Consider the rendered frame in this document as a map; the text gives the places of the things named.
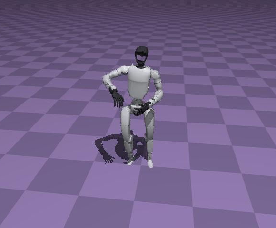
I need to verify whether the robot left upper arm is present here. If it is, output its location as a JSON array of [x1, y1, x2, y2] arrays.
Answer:
[[150, 69, 163, 95]]

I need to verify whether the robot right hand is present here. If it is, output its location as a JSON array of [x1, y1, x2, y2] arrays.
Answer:
[[109, 87, 124, 108]]

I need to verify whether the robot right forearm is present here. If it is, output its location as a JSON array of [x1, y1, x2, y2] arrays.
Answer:
[[103, 75, 116, 90]]

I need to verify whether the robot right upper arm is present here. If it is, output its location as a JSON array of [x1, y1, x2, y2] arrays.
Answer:
[[107, 65, 130, 80]]

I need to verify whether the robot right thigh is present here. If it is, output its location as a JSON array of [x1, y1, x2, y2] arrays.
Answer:
[[120, 105, 133, 143]]

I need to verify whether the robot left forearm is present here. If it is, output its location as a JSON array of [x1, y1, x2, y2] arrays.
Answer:
[[148, 91, 164, 108]]

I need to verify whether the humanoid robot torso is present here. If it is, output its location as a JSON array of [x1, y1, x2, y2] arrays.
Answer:
[[128, 63, 151, 114]]

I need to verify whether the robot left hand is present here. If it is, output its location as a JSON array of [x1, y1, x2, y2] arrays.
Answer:
[[133, 102, 151, 116]]

